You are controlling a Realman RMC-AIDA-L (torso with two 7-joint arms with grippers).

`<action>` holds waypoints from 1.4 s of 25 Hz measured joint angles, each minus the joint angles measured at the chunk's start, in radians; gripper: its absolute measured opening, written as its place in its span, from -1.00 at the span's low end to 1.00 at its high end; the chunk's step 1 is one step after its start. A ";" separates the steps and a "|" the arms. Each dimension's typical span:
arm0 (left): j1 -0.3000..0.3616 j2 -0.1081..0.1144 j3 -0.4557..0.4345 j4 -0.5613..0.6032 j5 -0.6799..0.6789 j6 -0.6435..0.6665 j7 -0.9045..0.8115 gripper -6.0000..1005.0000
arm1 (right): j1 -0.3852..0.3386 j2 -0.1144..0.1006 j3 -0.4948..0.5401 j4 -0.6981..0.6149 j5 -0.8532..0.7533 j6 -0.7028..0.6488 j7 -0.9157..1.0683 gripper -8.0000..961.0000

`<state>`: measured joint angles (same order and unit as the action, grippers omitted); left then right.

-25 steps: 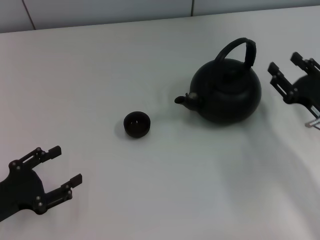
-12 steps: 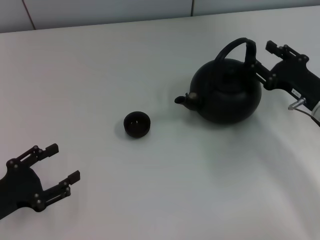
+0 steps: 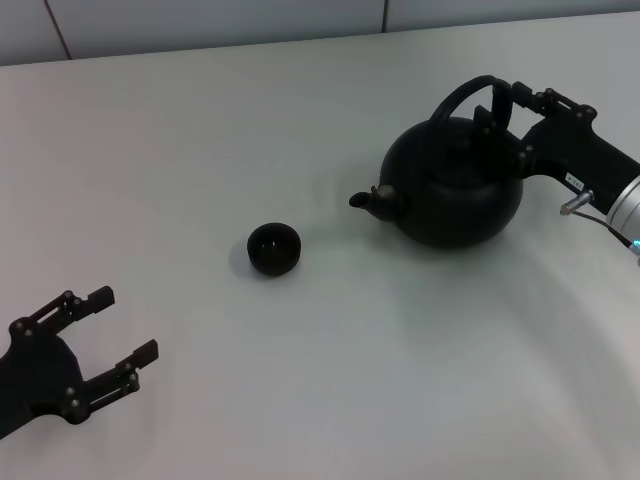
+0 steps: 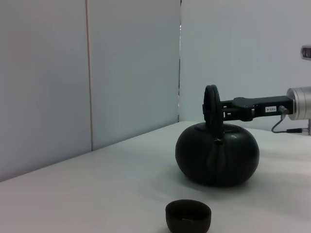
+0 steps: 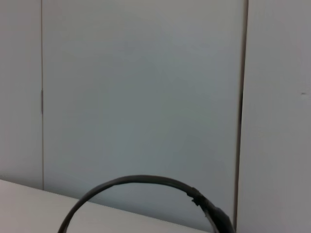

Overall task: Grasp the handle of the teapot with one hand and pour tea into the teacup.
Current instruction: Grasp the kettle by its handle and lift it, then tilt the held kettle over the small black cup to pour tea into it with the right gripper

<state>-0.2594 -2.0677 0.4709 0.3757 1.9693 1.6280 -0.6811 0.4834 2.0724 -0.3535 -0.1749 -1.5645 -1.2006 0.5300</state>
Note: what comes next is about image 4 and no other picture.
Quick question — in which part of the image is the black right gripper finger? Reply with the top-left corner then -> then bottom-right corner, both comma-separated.
220,99 -> 235,109
220,108 -> 243,121

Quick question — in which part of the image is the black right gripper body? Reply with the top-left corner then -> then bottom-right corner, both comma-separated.
232,95 -> 295,122

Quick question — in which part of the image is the black round teapot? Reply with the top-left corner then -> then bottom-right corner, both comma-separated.
175,84 -> 260,187

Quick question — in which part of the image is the small black teacup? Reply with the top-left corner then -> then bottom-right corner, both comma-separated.
165,199 -> 212,233

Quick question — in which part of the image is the grey right gripper cable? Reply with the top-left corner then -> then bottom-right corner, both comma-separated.
271,105 -> 310,134

